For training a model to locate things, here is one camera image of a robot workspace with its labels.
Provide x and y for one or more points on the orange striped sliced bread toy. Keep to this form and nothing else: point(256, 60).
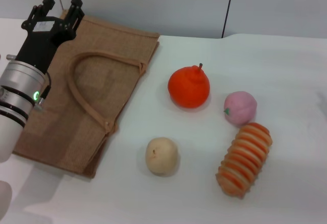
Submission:
point(244, 161)

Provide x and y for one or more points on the brown jute handbag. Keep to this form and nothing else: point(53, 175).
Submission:
point(102, 101)

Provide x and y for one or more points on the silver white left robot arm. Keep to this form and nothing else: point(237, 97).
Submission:
point(15, 93)

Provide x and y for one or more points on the beige toy potato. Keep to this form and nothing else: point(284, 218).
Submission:
point(161, 156)

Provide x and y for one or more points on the dark vertical wall strip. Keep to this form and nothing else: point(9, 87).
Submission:
point(228, 9)

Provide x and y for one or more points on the orange toy fruit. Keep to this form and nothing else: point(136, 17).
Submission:
point(187, 87)

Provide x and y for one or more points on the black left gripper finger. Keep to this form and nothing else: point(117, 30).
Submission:
point(76, 6)
point(48, 2)

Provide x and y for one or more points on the pink toy peach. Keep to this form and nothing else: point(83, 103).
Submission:
point(241, 107)

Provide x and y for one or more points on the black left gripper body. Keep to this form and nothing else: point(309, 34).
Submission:
point(38, 47)

